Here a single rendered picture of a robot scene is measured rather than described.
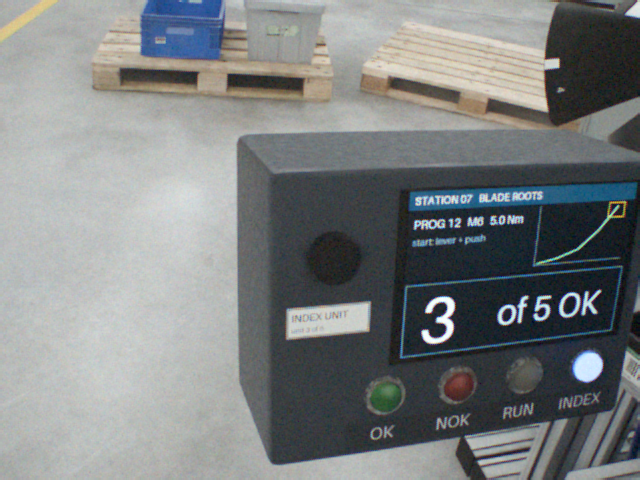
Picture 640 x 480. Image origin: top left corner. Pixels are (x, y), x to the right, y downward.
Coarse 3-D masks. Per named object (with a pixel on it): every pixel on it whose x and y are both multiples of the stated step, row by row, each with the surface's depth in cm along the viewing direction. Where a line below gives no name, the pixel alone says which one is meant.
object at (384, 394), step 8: (384, 376) 45; (392, 376) 45; (376, 384) 45; (384, 384) 45; (392, 384) 45; (400, 384) 45; (368, 392) 45; (376, 392) 45; (384, 392) 45; (392, 392) 45; (400, 392) 45; (368, 400) 45; (376, 400) 45; (384, 400) 45; (392, 400) 45; (400, 400) 45; (368, 408) 45; (376, 408) 45; (384, 408) 45; (392, 408) 45
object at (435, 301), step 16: (416, 288) 44; (432, 288) 44; (448, 288) 44; (464, 288) 45; (416, 304) 44; (432, 304) 44; (448, 304) 45; (464, 304) 45; (416, 320) 44; (432, 320) 45; (448, 320) 45; (464, 320) 45; (400, 336) 44; (416, 336) 45; (432, 336) 45; (448, 336) 46; (464, 336) 46; (400, 352) 45; (416, 352) 45; (432, 352) 46; (448, 352) 46
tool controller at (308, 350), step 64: (256, 192) 43; (320, 192) 40; (384, 192) 41; (448, 192) 42; (512, 192) 44; (576, 192) 45; (256, 256) 44; (320, 256) 40; (384, 256) 43; (448, 256) 44; (512, 256) 45; (576, 256) 46; (256, 320) 46; (320, 320) 43; (384, 320) 44; (512, 320) 47; (576, 320) 48; (256, 384) 47; (320, 384) 44; (576, 384) 50; (320, 448) 46; (384, 448) 47
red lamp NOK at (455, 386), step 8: (456, 368) 46; (464, 368) 46; (448, 376) 46; (456, 376) 46; (464, 376) 46; (472, 376) 47; (440, 384) 46; (448, 384) 46; (456, 384) 46; (464, 384) 46; (472, 384) 47; (440, 392) 47; (448, 392) 46; (456, 392) 46; (464, 392) 46; (472, 392) 47; (448, 400) 47; (456, 400) 47; (464, 400) 47
